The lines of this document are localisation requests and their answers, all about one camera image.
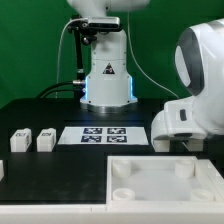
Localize white square tabletop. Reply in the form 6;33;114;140
106;156;216;204

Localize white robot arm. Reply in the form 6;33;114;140
67;0;224;140

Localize white marker sheet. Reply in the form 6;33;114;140
58;127;148;145

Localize white obstacle fence right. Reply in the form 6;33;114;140
195;160;224;203

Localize white obstacle piece left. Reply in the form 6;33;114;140
0;160;4;182

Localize black base cables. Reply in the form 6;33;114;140
35;79;86;100

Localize black camera stand pole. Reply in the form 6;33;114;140
73;14;84;101

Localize black camera on stand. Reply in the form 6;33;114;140
68;17;121;32

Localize grey camera cable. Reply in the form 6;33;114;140
55;18;83;99

